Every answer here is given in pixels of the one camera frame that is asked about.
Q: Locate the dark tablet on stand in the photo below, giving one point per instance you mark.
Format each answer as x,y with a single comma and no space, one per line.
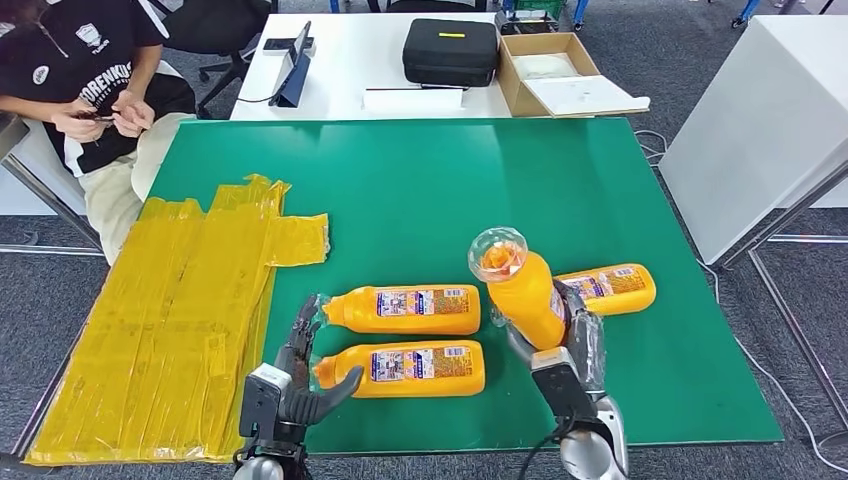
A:
295,71

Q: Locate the open cardboard box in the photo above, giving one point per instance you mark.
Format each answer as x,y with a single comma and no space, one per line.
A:
510,81

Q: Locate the orange detergent bottle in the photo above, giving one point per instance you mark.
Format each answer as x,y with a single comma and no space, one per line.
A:
526,305
623,288
411,378
358,311

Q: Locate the person's right forearm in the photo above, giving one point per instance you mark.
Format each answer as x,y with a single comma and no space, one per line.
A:
30,106

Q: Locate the black phone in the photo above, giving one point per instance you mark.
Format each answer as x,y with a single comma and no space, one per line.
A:
278,44

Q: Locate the white foam panel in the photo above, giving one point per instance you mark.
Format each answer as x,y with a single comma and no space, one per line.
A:
587,95

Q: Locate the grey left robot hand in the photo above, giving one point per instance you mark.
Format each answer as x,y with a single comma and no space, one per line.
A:
305,404

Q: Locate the person's left hand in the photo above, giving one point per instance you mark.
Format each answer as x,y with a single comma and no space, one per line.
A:
132,112

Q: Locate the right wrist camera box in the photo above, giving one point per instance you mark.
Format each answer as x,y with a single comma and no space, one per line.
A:
563,387

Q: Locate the person's right hand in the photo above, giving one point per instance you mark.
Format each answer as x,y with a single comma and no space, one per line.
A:
76,122

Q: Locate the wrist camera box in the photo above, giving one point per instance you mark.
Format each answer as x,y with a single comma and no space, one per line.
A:
563,387
262,397

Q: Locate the grey metal desk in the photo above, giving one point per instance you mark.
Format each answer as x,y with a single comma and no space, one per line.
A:
10,132

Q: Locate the white desk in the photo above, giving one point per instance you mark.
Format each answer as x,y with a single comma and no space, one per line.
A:
354,53

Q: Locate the black zip case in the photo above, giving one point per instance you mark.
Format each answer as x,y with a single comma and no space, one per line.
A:
449,55

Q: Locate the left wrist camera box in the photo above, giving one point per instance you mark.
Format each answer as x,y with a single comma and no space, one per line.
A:
262,397

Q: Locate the thin black pen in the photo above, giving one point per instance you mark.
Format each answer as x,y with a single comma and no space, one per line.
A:
414,87

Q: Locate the white paper sheet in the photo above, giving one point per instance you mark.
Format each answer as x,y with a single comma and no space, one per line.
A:
411,100

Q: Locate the black office chair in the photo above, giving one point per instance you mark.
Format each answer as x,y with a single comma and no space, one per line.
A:
215,26

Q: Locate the green crate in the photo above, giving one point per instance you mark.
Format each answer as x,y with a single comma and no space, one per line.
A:
540,6

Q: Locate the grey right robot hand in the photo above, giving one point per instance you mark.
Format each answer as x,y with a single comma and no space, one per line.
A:
590,351

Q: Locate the white plastic bag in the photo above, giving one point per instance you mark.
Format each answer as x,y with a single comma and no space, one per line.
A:
543,65

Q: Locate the yellow tape patch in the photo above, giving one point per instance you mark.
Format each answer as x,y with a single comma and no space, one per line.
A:
166,298

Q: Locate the person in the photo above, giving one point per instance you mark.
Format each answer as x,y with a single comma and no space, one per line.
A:
66,60

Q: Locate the blue metal leg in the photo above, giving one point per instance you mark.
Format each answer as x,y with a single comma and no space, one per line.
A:
746,12
580,12

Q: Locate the white side table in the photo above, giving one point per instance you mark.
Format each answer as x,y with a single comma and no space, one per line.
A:
762,119

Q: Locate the person's left forearm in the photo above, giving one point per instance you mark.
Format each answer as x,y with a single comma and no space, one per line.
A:
142,69

